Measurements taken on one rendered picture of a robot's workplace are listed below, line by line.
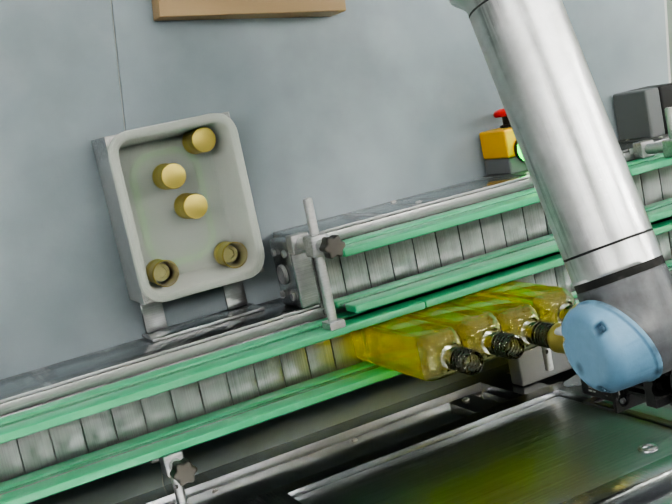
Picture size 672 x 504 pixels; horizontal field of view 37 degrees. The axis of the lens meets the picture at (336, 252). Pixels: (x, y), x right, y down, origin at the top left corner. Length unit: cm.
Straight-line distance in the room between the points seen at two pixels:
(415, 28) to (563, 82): 77
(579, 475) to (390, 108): 66
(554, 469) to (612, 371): 38
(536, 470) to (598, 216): 44
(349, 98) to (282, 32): 14
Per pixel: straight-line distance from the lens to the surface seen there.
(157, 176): 135
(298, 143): 147
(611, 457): 118
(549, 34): 83
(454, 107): 159
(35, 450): 127
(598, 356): 81
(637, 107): 173
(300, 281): 132
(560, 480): 114
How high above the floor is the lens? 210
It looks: 65 degrees down
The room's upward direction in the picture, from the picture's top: 97 degrees clockwise
